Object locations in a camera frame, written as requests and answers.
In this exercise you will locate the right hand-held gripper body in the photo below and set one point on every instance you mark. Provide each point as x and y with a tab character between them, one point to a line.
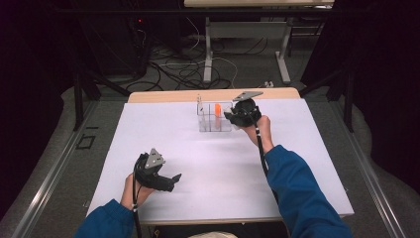
246	110

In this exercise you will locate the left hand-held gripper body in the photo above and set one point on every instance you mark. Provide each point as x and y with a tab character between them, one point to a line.
150	168

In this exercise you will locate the orange highlighter marker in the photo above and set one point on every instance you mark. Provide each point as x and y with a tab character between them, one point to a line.
218	109

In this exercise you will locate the clear plastic pen organizer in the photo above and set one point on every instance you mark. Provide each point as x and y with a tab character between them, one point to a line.
214	122

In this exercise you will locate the clear retractable pen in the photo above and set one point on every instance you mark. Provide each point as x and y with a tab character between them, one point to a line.
200	107

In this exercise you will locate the person's left hand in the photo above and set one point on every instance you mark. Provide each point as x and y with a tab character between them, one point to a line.
140	195

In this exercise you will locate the person's right hand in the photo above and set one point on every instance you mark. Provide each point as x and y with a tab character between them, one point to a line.
262	134

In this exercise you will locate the white power plug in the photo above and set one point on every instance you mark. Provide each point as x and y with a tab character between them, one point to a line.
269	84

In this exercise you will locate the person's leg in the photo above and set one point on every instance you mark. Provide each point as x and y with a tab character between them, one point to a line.
211	235

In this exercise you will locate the white desk with metal legs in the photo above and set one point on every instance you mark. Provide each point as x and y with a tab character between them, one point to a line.
247	29

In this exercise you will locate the black metal stand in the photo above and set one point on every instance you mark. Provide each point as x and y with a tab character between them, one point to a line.
78	99
348	99

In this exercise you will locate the black horizontal crossbar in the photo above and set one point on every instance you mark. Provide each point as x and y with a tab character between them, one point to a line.
165	11

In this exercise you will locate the black computer case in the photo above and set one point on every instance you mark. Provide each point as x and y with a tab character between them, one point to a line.
115	43

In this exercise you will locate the dark curtain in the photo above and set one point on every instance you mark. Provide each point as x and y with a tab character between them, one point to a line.
29	99
386	82

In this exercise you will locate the aluminium floor rail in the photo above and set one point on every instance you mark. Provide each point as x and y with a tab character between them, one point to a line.
369	172
49	178

